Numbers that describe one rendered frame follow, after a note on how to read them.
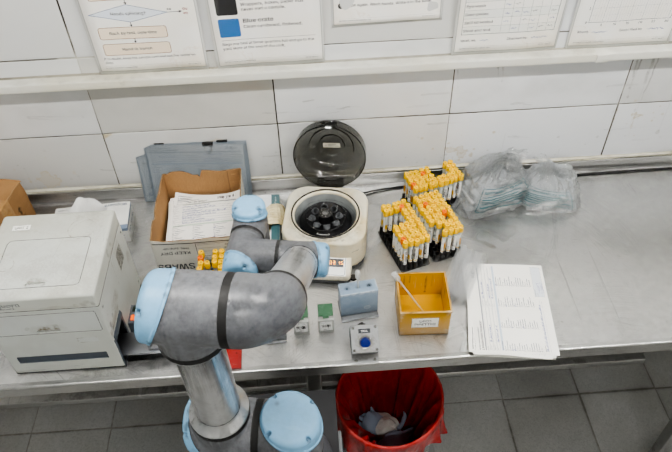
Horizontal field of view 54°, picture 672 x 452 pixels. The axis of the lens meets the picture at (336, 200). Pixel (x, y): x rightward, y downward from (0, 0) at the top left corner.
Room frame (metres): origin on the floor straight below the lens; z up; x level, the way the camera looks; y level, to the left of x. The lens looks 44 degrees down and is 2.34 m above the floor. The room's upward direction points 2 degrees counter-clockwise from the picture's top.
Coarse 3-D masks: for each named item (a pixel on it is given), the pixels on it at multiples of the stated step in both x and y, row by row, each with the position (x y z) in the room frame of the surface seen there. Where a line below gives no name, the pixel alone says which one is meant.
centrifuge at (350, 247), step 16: (304, 192) 1.43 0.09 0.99; (320, 192) 1.43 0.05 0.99; (336, 192) 1.42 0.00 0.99; (352, 192) 1.43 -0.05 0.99; (288, 208) 1.37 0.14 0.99; (304, 208) 1.40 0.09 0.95; (352, 208) 1.38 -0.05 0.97; (288, 224) 1.30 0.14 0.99; (352, 224) 1.36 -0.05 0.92; (304, 240) 1.24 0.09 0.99; (320, 240) 1.23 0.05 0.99; (336, 240) 1.23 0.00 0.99; (352, 240) 1.23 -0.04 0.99; (336, 256) 1.22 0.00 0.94; (352, 256) 1.22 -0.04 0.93; (336, 272) 1.18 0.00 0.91
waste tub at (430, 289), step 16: (416, 272) 1.12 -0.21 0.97; (432, 272) 1.12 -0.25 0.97; (400, 288) 1.12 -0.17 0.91; (416, 288) 1.12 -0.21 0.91; (432, 288) 1.12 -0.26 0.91; (448, 288) 1.07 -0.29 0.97; (400, 304) 1.02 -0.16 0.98; (416, 304) 1.09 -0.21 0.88; (432, 304) 1.08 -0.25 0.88; (448, 304) 1.03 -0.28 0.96; (400, 320) 0.99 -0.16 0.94; (416, 320) 0.99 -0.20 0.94; (432, 320) 0.99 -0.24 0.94; (448, 320) 0.99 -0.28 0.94
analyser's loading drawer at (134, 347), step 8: (120, 336) 0.99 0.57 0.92; (128, 336) 0.99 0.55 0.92; (120, 344) 0.96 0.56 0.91; (128, 344) 0.96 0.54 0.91; (136, 344) 0.96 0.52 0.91; (144, 344) 0.96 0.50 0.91; (152, 344) 0.96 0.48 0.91; (128, 352) 0.94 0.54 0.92; (136, 352) 0.94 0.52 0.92; (144, 352) 0.94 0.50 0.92; (152, 352) 0.94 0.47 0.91; (160, 352) 0.94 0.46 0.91
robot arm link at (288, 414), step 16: (272, 400) 0.65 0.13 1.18; (288, 400) 0.65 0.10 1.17; (304, 400) 0.65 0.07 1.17; (256, 416) 0.62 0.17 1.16; (272, 416) 0.62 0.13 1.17; (288, 416) 0.62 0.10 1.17; (304, 416) 0.62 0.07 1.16; (320, 416) 0.63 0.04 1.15; (256, 432) 0.60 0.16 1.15; (272, 432) 0.59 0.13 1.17; (288, 432) 0.59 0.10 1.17; (304, 432) 0.59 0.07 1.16; (320, 432) 0.60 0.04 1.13; (256, 448) 0.58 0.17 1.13; (272, 448) 0.57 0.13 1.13; (288, 448) 0.56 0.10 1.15; (304, 448) 0.57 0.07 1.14; (320, 448) 0.60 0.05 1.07
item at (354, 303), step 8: (368, 280) 1.10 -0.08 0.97; (344, 288) 1.08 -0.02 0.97; (352, 288) 1.08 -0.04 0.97; (360, 288) 1.07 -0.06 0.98; (368, 288) 1.07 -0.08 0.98; (376, 288) 1.07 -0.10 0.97; (344, 296) 1.05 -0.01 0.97; (352, 296) 1.06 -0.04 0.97; (360, 296) 1.06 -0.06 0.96; (368, 296) 1.06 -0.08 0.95; (376, 296) 1.07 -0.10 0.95; (344, 304) 1.05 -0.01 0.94; (352, 304) 1.06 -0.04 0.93; (360, 304) 1.06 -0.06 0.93; (368, 304) 1.06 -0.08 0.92; (376, 304) 1.07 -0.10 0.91; (344, 312) 1.05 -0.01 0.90; (352, 312) 1.06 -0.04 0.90; (360, 312) 1.06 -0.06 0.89; (368, 312) 1.06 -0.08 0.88; (376, 312) 1.06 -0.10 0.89; (344, 320) 1.04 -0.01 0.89; (352, 320) 1.04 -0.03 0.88
